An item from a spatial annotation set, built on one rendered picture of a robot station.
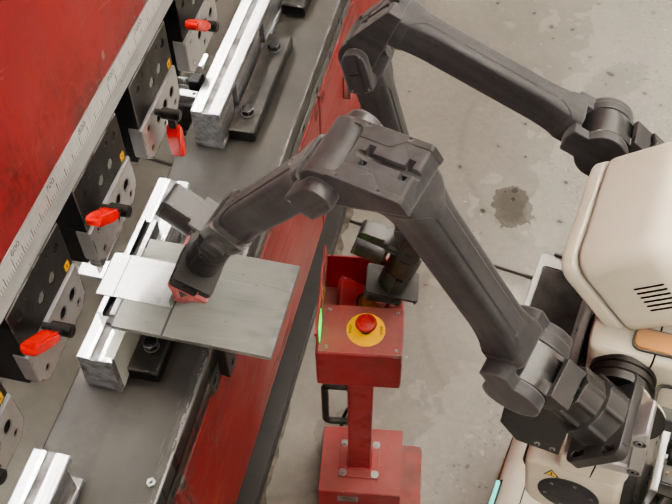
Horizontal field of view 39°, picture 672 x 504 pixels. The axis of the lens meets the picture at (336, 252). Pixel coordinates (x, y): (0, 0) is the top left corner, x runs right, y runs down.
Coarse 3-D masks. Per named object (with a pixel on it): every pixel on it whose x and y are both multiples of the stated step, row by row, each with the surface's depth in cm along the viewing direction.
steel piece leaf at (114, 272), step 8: (120, 256) 158; (128, 256) 158; (112, 264) 157; (120, 264) 157; (112, 272) 156; (120, 272) 156; (104, 280) 155; (112, 280) 155; (104, 288) 154; (112, 288) 154; (112, 296) 153
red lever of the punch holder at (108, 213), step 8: (104, 208) 127; (112, 208) 128; (120, 208) 130; (128, 208) 130; (88, 216) 123; (96, 216) 123; (104, 216) 124; (112, 216) 126; (120, 216) 131; (128, 216) 131; (88, 224) 123; (96, 224) 123; (104, 224) 124
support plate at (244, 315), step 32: (160, 256) 158; (224, 288) 154; (256, 288) 154; (288, 288) 154; (128, 320) 151; (160, 320) 150; (192, 320) 150; (224, 320) 150; (256, 320) 150; (256, 352) 147
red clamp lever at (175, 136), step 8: (160, 112) 144; (168, 112) 144; (176, 112) 143; (168, 120) 145; (176, 120) 144; (168, 128) 146; (176, 128) 146; (168, 136) 147; (176, 136) 147; (176, 144) 148; (184, 144) 150; (176, 152) 150; (184, 152) 150
